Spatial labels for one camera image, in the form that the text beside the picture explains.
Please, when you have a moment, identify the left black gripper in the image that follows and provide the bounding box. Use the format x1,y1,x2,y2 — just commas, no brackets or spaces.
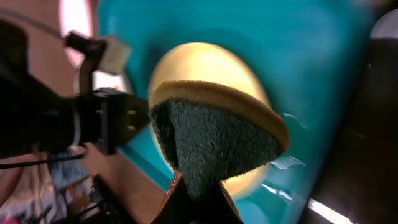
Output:
62,88,149,154

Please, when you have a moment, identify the black water tray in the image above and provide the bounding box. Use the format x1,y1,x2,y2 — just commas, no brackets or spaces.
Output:
300,9,397,224

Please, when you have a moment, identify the yellow-green plate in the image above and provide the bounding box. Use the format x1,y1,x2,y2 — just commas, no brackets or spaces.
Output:
148,42,272,200

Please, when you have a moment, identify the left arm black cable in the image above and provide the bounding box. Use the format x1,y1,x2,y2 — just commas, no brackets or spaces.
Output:
0,146,90,170

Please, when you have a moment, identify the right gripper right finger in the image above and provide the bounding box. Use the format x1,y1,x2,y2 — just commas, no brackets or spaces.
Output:
205,183,243,224

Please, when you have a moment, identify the green yellow sponge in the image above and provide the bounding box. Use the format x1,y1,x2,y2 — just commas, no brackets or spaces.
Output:
149,80,290,200

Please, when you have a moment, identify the teal plastic tray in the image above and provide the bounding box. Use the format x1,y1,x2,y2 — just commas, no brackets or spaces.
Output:
97,0,374,223

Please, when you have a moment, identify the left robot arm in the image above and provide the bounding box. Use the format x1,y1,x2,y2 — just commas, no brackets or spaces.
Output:
1,21,149,158

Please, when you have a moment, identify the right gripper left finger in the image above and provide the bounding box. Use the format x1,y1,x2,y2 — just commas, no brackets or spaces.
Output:
151,177,199,224

